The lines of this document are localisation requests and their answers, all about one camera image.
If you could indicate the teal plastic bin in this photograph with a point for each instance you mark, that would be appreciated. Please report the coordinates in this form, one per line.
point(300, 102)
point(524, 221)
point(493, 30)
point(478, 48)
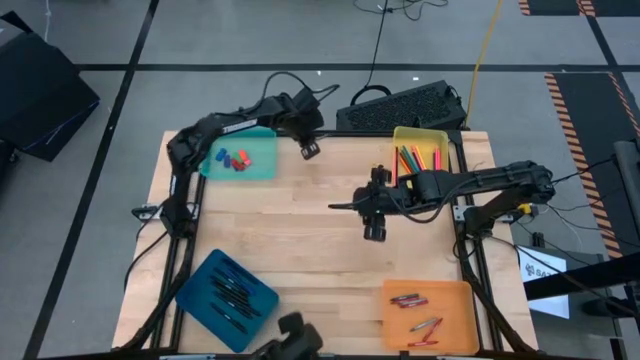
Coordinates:
point(260, 160)

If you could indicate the orange pencil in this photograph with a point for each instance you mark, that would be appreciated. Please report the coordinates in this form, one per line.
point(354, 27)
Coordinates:
point(404, 165)
point(419, 156)

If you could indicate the bulky black device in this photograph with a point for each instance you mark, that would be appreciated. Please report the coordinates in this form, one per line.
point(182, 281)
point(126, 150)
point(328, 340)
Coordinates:
point(295, 340)

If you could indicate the yellow tag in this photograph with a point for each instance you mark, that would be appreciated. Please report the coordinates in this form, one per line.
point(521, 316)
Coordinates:
point(524, 208)

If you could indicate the black pen white scale print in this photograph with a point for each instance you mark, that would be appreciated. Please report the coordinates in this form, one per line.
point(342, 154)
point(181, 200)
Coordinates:
point(231, 299)

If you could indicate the large black box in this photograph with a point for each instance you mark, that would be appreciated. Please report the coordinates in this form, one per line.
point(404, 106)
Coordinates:
point(40, 95)

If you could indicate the orange plastic bin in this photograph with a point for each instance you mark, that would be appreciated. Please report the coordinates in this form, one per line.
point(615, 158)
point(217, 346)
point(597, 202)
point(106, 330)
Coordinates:
point(450, 310)

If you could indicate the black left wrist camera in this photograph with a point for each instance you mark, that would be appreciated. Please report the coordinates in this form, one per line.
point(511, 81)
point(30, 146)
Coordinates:
point(306, 102)

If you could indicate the dark blue plastic bin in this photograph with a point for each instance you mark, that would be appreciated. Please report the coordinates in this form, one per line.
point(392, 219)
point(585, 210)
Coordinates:
point(200, 295)

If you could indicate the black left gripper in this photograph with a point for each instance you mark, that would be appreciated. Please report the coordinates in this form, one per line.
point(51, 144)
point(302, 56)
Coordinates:
point(306, 130)

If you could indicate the dark navy pencil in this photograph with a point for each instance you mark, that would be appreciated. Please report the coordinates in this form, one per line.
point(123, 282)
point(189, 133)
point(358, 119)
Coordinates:
point(415, 162)

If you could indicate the black mat orange hazard stripes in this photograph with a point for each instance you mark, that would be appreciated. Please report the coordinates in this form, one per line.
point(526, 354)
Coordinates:
point(585, 115)
point(550, 6)

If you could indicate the green pencil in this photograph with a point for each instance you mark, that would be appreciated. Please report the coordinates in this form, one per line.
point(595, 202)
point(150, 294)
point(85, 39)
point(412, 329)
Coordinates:
point(409, 159)

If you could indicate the green eraser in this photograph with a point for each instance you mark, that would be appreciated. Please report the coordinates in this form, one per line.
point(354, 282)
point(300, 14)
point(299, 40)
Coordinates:
point(235, 156)

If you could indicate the yellow plastic bin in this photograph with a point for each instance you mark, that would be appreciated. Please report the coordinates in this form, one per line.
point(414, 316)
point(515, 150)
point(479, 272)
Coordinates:
point(425, 137)

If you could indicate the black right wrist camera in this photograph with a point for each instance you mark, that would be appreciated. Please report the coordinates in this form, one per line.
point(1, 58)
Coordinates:
point(397, 196)

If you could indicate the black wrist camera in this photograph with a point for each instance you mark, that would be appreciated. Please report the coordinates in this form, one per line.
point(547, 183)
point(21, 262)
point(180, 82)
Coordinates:
point(306, 102)
point(397, 196)

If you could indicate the light blue eraser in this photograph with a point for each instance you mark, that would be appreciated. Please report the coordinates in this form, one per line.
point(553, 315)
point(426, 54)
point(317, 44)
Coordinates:
point(220, 154)

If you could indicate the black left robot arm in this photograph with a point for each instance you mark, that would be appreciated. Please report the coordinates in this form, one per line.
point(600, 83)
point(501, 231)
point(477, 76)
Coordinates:
point(235, 125)

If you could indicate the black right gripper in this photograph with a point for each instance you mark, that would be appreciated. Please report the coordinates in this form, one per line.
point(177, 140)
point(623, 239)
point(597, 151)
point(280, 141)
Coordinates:
point(375, 220)

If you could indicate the brown pencil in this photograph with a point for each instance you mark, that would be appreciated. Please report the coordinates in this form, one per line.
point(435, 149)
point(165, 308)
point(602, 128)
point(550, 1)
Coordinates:
point(395, 167)

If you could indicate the grey pole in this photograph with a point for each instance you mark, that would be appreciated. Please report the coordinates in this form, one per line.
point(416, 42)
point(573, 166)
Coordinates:
point(629, 175)

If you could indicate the black beam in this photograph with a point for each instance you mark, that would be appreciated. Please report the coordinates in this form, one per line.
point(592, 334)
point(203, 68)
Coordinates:
point(575, 280)

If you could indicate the black computer case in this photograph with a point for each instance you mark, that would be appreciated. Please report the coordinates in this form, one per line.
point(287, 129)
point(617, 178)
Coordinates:
point(400, 110)

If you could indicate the white printed sign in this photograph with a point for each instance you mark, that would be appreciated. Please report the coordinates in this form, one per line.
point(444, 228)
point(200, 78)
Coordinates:
point(555, 307)

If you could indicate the blue pen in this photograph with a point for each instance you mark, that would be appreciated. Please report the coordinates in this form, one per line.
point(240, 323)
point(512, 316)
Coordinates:
point(234, 280)

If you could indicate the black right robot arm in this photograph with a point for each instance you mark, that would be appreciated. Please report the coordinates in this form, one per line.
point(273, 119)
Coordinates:
point(500, 180)

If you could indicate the orange-red eraser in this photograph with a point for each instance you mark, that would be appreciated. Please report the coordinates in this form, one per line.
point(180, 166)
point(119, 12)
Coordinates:
point(244, 157)

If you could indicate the dark blue eraser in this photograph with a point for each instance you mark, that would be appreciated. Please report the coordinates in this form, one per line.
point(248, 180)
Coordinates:
point(227, 161)

